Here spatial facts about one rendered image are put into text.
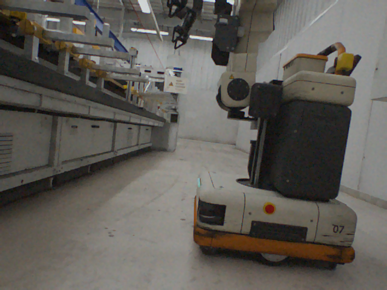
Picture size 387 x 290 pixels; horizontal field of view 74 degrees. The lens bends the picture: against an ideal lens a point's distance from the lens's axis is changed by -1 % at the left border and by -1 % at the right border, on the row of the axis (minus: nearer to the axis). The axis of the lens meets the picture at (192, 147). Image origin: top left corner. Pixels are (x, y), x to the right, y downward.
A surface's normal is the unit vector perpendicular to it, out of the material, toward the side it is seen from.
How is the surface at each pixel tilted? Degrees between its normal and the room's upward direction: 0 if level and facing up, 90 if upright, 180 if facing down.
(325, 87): 90
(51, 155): 90
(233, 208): 90
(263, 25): 90
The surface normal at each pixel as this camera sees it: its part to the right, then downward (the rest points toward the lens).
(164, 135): -0.01, 0.06
